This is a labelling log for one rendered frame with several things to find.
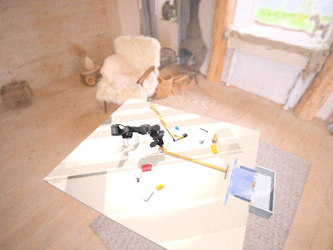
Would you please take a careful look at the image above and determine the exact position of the long orange l-shaped rod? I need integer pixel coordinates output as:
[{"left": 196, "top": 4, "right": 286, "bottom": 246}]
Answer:
[{"left": 149, "top": 99, "right": 187, "bottom": 142}]

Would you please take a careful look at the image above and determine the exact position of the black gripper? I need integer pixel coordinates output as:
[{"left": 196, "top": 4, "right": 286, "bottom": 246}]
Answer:
[{"left": 150, "top": 132, "right": 163, "bottom": 148}]

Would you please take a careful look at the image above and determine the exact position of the red rectangular block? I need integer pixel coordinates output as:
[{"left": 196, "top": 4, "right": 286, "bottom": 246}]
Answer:
[{"left": 141, "top": 164, "right": 151, "bottom": 172}]

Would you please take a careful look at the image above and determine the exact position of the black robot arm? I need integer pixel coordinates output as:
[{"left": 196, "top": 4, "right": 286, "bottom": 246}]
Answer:
[{"left": 111, "top": 124, "right": 164, "bottom": 140}]

